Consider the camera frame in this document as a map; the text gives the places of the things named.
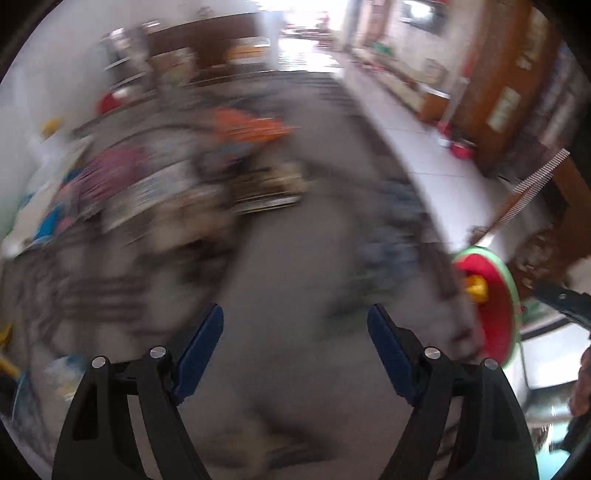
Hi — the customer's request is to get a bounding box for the red green round toy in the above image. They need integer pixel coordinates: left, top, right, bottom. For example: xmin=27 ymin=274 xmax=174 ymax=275
xmin=451 ymin=246 xmax=523 ymax=371

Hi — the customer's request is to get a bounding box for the clear wrapper with white label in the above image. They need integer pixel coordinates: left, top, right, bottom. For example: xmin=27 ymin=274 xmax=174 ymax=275
xmin=104 ymin=168 xmax=211 ymax=234

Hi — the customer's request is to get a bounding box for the pink snack wrapper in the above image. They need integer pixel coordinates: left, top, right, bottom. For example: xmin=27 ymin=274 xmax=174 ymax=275
xmin=76 ymin=147 xmax=151 ymax=210

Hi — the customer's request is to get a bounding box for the person's right forearm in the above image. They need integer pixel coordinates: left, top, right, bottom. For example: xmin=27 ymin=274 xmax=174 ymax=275
xmin=569 ymin=345 xmax=591 ymax=418

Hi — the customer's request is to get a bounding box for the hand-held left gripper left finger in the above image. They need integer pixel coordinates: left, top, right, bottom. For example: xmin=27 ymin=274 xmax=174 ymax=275
xmin=51 ymin=302 xmax=225 ymax=480

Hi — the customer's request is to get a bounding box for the wooden television cabinet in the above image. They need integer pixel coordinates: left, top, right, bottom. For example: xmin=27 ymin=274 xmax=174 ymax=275
xmin=348 ymin=44 xmax=453 ymax=123

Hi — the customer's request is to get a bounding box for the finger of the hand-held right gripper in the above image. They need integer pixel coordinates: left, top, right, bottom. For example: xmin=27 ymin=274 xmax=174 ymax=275
xmin=530 ymin=277 xmax=591 ymax=333

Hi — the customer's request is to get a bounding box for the orange snack wrapper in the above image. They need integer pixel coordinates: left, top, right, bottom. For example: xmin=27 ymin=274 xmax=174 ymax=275
xmin=205 ymin=107 xmax=294 ymax=146

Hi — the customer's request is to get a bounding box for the carved wooden chair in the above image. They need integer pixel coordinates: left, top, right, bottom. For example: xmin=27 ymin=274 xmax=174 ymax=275
xmin=468 ymin=148 xmax=591 ymax=296

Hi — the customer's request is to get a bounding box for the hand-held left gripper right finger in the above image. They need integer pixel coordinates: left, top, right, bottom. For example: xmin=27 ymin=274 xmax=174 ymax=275
xmin=366 ymin=303 xmax=540 ymax=480

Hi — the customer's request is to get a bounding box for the white magazine rack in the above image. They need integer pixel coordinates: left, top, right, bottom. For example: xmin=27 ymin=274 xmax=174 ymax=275
xmin=100 ymin=27 xmax=160 ymax=90

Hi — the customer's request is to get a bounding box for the black and gold cigarette box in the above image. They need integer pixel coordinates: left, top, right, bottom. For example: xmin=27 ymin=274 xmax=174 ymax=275
xmin=230 ymin=164 xmax=308 ymax=215

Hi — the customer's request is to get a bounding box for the red bag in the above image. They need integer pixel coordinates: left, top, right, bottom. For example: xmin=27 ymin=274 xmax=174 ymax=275
xmin=96 ymin=89 xmax=127 ymax=117

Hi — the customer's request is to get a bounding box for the red bucket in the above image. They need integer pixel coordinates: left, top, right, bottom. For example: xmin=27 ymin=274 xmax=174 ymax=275
xmin=449 ymin=140 xmax=477 ymax=161

